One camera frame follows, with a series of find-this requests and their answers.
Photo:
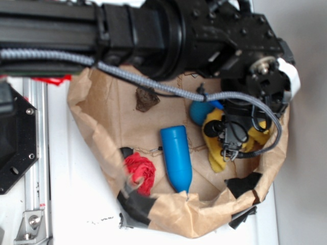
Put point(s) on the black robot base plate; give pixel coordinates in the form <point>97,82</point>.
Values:
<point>18,136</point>

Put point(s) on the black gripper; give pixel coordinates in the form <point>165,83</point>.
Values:
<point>273,81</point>

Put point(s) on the red crumpled cloth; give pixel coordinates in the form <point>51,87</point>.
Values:
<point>141,172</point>

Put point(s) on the teal ball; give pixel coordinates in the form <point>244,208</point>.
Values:
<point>198,112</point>

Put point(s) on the brown rock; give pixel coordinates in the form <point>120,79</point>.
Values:
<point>146,99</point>

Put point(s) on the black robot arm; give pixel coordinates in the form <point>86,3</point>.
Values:
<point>161,39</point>

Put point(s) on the brown paper bag bin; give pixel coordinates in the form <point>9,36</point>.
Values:
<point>104,109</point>

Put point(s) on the blue plastic bottle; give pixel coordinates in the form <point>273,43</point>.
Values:
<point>177,157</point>

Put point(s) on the metal corner bracket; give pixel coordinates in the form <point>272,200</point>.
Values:
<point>32,229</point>

